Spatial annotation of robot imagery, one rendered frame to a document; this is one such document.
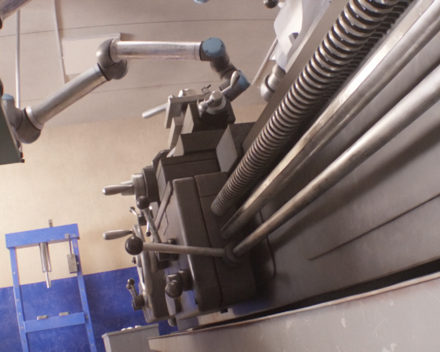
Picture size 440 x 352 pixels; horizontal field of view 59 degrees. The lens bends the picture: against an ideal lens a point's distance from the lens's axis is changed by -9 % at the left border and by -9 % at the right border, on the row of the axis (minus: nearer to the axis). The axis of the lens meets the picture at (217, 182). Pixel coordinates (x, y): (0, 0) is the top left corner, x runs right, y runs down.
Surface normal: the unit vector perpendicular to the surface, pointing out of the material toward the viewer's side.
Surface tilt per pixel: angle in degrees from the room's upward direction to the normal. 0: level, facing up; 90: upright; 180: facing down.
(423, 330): 90
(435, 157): 90
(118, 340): 90
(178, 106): 180
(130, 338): 90
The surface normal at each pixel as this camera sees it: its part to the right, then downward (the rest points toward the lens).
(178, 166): 0.23, -0.36
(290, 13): -0.95, 0.10
